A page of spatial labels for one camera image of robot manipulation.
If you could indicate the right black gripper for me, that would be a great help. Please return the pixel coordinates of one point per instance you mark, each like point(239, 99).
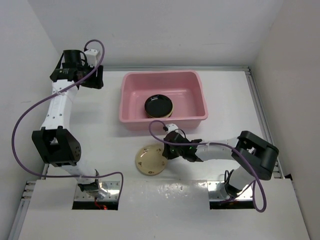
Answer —
point(167, 153)

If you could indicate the lime green plate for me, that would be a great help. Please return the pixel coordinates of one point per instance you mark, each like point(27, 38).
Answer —
point(159, 115)

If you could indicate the black plate front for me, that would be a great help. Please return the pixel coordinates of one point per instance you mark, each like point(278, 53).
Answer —
point(158, 106)

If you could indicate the pink plastic bin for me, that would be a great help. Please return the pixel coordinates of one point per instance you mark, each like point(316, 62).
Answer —
point(183, 87)

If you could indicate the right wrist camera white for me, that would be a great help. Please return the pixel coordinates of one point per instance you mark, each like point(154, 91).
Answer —
point(171, 127)

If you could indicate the cream floral plate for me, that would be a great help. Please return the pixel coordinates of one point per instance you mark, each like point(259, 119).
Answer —
point(150, 160)

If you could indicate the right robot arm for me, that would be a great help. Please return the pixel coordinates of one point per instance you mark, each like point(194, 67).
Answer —
point(255, 156)

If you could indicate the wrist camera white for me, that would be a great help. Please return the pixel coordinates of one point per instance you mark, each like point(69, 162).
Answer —
point(171, 127)
point(92, 57)

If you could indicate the metal base plate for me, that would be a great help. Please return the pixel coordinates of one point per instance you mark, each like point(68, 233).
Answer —
point(112, 190)
point(217, 194)

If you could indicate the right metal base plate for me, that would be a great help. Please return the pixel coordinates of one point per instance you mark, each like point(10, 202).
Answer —
point(217, 194)

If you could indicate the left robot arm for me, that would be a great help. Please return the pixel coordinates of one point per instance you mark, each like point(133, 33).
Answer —
point(54, 141)

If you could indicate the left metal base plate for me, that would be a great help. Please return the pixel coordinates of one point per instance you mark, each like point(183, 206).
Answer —
point(112, 190)

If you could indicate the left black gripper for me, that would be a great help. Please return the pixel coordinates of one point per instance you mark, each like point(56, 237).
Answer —
point(96, 82)

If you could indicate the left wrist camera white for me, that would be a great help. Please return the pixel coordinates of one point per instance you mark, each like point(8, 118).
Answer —
point(92, 57)

